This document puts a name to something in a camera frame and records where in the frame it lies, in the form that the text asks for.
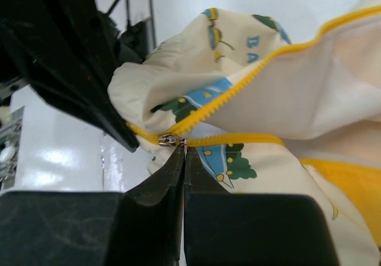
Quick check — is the aluminium frame rail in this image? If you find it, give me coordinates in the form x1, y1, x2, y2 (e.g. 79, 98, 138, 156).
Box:
148, 0, 157, 48

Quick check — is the dinosaur print hooded baby jacket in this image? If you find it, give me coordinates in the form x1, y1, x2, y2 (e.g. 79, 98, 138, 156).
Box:
108, 0, 380, 265

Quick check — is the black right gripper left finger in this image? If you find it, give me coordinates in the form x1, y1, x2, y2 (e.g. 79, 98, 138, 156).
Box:
1, 147, 185, 265

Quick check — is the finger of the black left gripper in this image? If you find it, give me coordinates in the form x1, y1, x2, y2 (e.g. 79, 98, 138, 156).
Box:
1, 0, 139, 152

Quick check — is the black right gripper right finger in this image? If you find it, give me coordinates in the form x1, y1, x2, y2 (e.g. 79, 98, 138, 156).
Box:
183, 148, 339, 265

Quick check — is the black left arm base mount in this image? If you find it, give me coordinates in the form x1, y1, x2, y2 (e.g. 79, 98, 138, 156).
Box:
98, 0, 148, 65

